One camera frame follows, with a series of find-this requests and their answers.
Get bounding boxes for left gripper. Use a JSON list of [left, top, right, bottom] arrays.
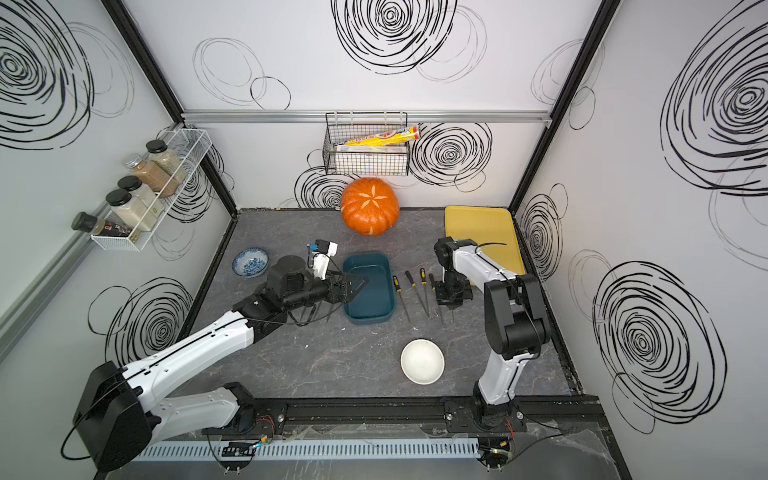
[[283, 268, 368, 314]]

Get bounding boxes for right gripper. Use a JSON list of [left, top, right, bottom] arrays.
[[434, 273, 471, 307]]

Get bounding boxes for file tool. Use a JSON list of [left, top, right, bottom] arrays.
[[428, 273, 445, 326], [419, 267, 428, 303], [392, 275, 413, 327], [404, 270, 430, 318]]

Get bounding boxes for teal storage box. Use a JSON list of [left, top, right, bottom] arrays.
[[343, 252, 396, 326]]

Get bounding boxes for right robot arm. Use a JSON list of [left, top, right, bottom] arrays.
[[434, 237, 551, 430]]

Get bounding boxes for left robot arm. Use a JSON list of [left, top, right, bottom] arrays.
[[72, 253, 369, 475]]

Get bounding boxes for yellow tray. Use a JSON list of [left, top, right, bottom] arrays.
[[444, 206, 526, 274]]

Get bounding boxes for orange pumpkin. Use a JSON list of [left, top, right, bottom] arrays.
[[340, 178, 400, 236]]

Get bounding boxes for blue white patterned bowl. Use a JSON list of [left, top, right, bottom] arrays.
[[232, 247, 269, 278]]

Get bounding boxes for yellow tube package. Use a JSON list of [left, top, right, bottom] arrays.
[[344, 126, 420, 147]]

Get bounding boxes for spice jar green herbs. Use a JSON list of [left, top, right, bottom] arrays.
[[146, 139, 182, 176]]

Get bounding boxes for spice jar brown powder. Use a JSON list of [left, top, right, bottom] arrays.
[[123, 154, 178, 198]]

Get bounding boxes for spice jar cream powder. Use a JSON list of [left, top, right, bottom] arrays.
[[105, 188, 157, 232]]

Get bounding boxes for spice jar white powder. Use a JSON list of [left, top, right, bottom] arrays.
[[117, 175, 163, 216]]

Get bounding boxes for dark pepper grinder jar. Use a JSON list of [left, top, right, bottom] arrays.
[[71, 212, 132, 238]]

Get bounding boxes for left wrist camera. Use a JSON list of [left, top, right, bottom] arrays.
[[308, 239, 338, 280]]

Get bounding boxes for black wire basket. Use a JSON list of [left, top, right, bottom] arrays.
[[322, 111, 411, 177]]

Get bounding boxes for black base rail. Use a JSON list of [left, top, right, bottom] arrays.
[[233, 395, 604, 434]]

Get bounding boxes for clear wall shelf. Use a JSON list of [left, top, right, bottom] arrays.
[[86, 128, 217, 261]]

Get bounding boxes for grey slotted cable duct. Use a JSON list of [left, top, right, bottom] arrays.
[[135, 438, 481, 462]]

